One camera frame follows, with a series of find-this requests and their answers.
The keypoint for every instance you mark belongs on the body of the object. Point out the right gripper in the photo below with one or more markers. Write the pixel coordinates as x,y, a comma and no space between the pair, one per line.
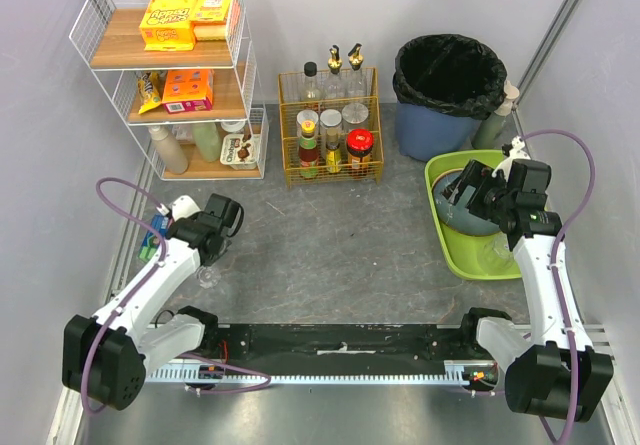
473,187

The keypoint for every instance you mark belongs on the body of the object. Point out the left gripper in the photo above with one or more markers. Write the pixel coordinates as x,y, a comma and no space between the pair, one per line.
210,253

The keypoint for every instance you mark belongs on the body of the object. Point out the clear plastic cup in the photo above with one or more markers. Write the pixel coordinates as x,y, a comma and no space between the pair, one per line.
498,254
208,277

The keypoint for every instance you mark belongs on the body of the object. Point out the blue ceramic plate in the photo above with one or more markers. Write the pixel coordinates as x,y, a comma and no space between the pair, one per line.
458,217

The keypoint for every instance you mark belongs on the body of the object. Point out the red lid sauce jar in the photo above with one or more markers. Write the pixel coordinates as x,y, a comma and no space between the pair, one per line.
359,144

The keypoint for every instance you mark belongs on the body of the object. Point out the yellow cap sauce bottle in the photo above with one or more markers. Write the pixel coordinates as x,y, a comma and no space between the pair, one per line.
308,151

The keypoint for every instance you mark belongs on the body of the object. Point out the tall clear jar silver lid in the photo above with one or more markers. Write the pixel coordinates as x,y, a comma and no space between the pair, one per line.
355,115

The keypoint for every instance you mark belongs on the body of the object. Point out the small yellow spice bottle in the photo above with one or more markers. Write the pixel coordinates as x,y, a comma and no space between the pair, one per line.
333,157

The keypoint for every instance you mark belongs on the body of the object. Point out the glass oil bottle gold spout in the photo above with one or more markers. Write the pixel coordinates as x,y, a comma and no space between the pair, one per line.
357,85

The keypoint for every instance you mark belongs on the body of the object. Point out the silver lid spice jar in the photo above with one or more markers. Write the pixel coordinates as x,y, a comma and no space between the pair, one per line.
331,123

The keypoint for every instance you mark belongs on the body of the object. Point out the white lid spice jar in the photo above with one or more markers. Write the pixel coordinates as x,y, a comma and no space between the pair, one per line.
307,115

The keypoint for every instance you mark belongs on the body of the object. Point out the dark soy sauce bottle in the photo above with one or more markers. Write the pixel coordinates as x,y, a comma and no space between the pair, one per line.
310,90

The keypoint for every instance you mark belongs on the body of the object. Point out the beige round plate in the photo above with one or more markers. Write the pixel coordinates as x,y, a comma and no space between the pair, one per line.
445,179

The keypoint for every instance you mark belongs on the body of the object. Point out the clear glass cup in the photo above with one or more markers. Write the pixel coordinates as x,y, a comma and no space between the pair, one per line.
483,262

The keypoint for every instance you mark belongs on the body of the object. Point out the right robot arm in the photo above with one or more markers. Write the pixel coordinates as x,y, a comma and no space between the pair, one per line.
556,373

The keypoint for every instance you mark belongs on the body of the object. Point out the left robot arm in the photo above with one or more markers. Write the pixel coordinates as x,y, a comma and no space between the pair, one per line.
107,356

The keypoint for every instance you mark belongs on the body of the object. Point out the grey green pump bottle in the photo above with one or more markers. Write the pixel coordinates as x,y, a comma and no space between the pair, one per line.
491,128

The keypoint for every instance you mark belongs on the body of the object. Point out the blue green sponge pack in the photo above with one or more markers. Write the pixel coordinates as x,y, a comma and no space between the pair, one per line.
150,243

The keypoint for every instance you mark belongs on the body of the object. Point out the green plastic tray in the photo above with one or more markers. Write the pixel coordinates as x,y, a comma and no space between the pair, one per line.
465,260

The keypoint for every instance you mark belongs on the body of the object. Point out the chobani yogurt tub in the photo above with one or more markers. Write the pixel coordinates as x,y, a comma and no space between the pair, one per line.
240,152

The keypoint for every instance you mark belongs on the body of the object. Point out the beige squeeze bottle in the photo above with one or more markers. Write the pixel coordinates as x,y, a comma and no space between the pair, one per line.
168,148

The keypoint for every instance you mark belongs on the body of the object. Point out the blue trash bin black bag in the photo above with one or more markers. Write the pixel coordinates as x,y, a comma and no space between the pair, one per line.
445,85

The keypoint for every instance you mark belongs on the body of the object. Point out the pale green bottle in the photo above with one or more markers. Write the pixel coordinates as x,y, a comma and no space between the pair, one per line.
207,140

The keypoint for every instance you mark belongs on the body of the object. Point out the white lid container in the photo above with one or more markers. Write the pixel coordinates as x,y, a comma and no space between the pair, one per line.
233,126

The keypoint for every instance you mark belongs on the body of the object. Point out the orange cardboard box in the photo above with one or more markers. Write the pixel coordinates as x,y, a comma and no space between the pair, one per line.
188,90

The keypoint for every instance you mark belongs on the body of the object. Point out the yellow candy bag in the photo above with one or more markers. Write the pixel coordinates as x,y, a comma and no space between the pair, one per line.
148,90

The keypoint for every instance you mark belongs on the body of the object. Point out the yellow snack box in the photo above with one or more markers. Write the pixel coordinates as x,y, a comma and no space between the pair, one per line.
166,25

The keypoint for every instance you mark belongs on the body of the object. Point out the yellow sponge pack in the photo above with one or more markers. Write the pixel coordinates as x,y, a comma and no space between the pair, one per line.
209,19

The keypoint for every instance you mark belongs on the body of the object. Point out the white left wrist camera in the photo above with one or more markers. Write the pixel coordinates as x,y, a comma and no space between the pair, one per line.
182,207

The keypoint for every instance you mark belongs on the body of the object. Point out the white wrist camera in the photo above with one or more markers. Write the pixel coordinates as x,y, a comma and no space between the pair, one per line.
182,207
512,151

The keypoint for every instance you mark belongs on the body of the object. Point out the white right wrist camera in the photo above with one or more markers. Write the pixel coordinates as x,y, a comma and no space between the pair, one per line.
512,151

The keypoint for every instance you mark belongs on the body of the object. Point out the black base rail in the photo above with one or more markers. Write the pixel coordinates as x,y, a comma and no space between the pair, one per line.
341,349

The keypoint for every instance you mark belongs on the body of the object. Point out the yellow wire basket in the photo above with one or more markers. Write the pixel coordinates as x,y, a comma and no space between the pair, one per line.
290,105

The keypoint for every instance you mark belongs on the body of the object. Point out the white wire shelf rack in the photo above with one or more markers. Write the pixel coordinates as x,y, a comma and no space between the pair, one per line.
107,37

